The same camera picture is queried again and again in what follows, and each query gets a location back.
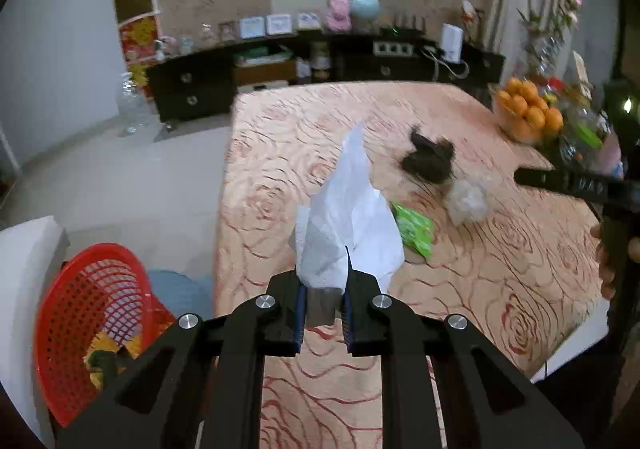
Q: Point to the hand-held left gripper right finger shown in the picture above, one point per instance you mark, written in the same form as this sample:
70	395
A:
348	319

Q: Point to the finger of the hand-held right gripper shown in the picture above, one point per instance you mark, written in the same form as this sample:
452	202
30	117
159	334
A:
565	180

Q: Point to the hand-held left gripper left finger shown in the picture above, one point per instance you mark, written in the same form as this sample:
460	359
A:
300	314

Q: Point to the clear plastic bag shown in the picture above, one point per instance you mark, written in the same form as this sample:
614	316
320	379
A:
467	201

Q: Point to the white tissue paper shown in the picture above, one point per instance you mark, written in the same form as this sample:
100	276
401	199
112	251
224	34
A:
345	214

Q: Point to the dark green wrapper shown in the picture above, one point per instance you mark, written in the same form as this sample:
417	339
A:
107	366

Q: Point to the yellow sunflower trash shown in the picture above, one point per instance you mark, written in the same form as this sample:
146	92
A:
102	344

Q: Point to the red plastic basket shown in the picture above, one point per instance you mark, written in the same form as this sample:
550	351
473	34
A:
75	299

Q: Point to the person's right hand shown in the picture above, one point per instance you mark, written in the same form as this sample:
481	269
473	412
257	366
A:
604	274

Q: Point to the clear plastic container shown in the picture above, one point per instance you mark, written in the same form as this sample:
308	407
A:
580	121

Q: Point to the beige cardboard box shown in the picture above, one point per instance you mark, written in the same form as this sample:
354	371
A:
582	71

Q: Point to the pile of oranges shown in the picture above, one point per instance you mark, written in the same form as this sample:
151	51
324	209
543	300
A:
530	104

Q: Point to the green snack wrapper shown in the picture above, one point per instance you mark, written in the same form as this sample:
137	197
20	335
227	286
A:
414	229

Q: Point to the blue plastic stool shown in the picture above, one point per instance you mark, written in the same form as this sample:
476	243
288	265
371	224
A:
180	291

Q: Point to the artificial roses in vase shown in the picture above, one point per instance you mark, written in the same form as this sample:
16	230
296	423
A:
547	36

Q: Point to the dark brown crumpled wrapper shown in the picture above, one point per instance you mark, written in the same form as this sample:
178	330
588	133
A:
430	159

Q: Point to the white upright device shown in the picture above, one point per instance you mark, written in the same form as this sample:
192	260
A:
452	43

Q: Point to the red white figurine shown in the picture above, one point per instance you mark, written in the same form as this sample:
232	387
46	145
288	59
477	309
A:
471	19

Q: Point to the grey power strip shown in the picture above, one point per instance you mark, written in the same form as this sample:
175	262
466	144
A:
395	47

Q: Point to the black router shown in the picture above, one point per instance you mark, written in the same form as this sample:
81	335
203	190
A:
402	31

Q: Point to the black television cabinet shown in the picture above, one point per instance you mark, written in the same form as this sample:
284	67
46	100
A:
195	89

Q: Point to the round tin canister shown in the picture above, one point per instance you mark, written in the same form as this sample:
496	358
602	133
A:
320	60

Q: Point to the green tray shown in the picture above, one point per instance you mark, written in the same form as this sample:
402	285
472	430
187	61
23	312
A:
260	58

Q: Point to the pale blue globe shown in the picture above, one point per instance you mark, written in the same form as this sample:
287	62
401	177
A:
365	6

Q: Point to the clear water jug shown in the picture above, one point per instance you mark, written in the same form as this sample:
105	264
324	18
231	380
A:
132	104

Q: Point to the pink plush toy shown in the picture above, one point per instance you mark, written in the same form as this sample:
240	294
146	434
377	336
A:
338	14

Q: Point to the white framed certificate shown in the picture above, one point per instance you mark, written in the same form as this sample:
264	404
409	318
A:
279	23
251	27

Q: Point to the blue white framed picture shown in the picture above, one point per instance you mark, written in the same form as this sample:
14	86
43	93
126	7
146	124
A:
308	19

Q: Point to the beige board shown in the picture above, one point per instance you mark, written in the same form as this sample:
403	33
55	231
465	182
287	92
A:
295	1

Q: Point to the red yellow festive poster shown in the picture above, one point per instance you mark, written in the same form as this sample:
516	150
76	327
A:
137	44

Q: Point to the small dark photo frame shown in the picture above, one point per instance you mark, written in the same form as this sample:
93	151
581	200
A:
227	31

